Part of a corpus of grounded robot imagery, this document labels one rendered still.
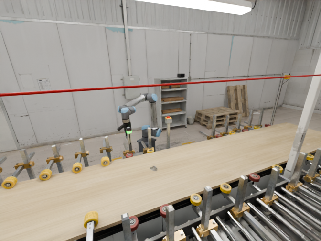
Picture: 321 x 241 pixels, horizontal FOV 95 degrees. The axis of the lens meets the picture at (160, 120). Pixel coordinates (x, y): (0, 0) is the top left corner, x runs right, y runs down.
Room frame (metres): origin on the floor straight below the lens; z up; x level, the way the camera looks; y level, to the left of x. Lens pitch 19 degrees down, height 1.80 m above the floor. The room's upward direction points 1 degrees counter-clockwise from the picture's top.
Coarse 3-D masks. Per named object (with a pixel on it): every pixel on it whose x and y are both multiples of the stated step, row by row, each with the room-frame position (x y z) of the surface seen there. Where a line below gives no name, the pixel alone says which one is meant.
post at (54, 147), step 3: (54, 144) 1.33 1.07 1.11; (54, 147) 1.31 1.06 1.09; (54, 150) 1.31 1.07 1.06; (57, 150) 1.33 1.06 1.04; (54, 153) 1.30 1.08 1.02; (57, 153) 1.31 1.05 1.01; (54, 156) 1.30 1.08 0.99; (57, 156) 1.31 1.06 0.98; (57, 162) 1.30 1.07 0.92; (60, 162) 1.32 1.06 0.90; (57, 165) 1.30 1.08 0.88; (60, 165) 1.31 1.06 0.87; (60, 168) 1.31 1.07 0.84; (60, 171) 1.30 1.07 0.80; (63, 171) 1.33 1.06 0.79
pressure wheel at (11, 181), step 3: (9, 177) 1.01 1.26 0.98; (12, 177) 1.01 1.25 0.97; (15, 177) 1.03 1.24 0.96; (6, 180) 0.97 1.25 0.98; (9, 180) 0.98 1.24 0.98; (12, 180) 0.99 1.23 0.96; (15, 180) 1.01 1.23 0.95; (3, 183) 0.96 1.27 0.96; (6, 183) 0.97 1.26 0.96; (9, 183) 0.98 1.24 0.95; (12, 183) 0.98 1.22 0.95; (15, 183) 1.00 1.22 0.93; (3, 186) 0.96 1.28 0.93; (6, 186) 0.97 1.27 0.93; (9, 186) 0.97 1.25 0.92; (12, 186) 0.98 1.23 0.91
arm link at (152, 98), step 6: (150, 96) 2.23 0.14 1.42; (156, 96) 2.27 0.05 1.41; (150, 102) 2.23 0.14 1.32; (150, 108) 2.25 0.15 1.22; (156, 108) 2.29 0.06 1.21; (150, 114) 2.27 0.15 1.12; (156, 114) 2.27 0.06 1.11; (150, 120) 2.30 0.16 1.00; (156, 120) 2.27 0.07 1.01; (156, 126) 2.27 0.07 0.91; (156, 132) 2.24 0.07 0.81
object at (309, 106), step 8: (248, 0) 1.74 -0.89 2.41; (320, 56) 1.16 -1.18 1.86; (320, 64) 1.15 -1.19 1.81; (320, 72) 1.14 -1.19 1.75; (312, 80) 1.16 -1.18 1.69; (320, 80) 1.13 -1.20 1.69; (312, 88) 1.15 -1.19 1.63; (320, 88) 1.14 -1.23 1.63; (312, 96) 1.14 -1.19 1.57; (312, 104) 1.13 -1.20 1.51; (304, 112) 1.15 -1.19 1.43; (312, 112) 1.14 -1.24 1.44; (304, 120) 1.14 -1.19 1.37; (304, 128) 1.13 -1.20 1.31; (296, 136) 1.16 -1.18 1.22; (304, 136) 1.14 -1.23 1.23; (296, 144) 1.14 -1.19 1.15; (296, 152) 1.13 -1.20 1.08; (288, 160) 1.16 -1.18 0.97; (296, 160) 1.13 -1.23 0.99; (288, 168) 1.15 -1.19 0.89; (288, 176) 1.13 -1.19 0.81
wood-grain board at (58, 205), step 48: (192, 144) 1.64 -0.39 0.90; (240, 144) 1.61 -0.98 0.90; (288, 144) 1.58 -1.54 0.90; (0, 192) 0.93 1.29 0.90; (48, 192) 0.92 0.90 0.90; (96, 192) 0.91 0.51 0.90; (144, 192) 0.90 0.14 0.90; (192, 192) 0.88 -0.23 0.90; (0, 240) 0.58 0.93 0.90; (48, 240) 0.57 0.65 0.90
